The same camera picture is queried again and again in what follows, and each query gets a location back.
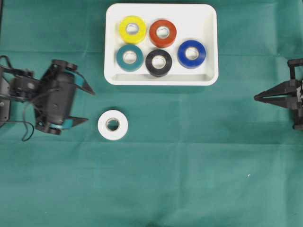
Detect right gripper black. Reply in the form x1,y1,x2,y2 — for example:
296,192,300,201
254,58,303,130

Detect blue tape roll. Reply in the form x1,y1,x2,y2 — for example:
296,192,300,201
177,40,206,69

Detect white tape roll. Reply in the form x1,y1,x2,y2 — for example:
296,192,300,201
98,110,128,140

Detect black tape roll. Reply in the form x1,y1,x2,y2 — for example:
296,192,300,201
145,49,172,77

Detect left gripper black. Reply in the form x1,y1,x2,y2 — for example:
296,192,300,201
34,60,95,135

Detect teal tape roll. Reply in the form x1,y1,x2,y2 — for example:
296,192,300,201
116,44,144,72

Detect white plastic tray case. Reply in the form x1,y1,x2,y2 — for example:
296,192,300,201
104,3,219,86

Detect yellow tape roll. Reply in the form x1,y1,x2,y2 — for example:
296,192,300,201
119,16,146,44

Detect orange tape roll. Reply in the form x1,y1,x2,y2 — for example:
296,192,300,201
149,19,177,48

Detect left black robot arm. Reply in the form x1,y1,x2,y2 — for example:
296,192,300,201
0,55,95,135

